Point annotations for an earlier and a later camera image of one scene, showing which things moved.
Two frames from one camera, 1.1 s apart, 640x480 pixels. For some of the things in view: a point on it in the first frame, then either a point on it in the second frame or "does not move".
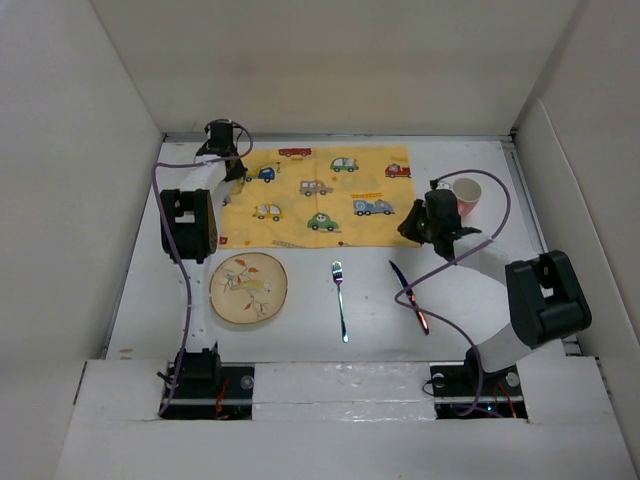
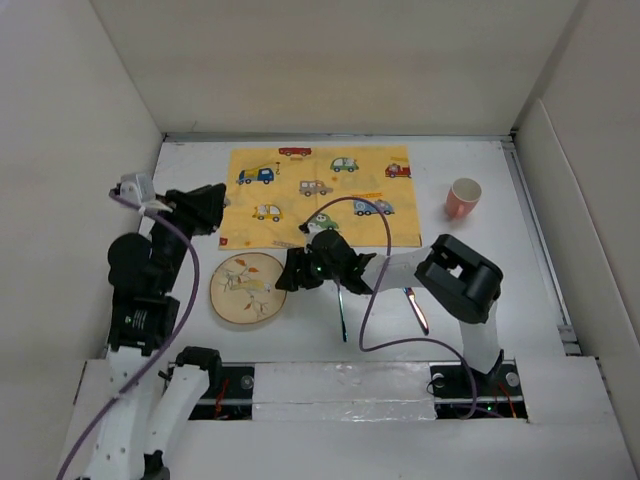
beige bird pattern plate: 248,287 does not move
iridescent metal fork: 338,276 does not move
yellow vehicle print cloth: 319,197 does not move
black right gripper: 406,228 → 290,279
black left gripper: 239,170 → 203,205
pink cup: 467,192 does not move
